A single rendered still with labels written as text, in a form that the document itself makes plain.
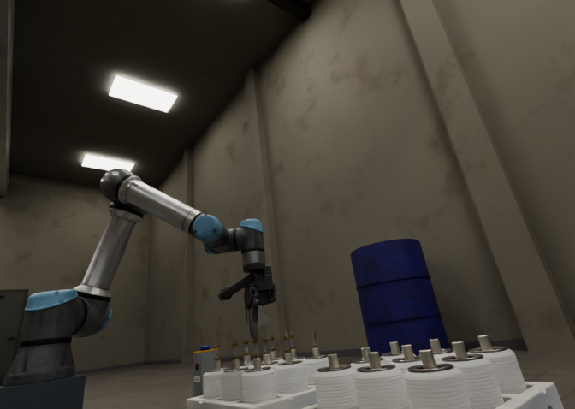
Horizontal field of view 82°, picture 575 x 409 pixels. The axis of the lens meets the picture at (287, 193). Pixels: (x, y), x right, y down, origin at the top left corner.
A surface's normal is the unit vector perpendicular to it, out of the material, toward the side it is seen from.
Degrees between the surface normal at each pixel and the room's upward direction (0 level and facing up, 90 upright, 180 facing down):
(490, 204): 90
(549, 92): 90
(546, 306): 90
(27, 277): 90
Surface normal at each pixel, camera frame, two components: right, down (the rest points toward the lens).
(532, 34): -0.79, -0.15
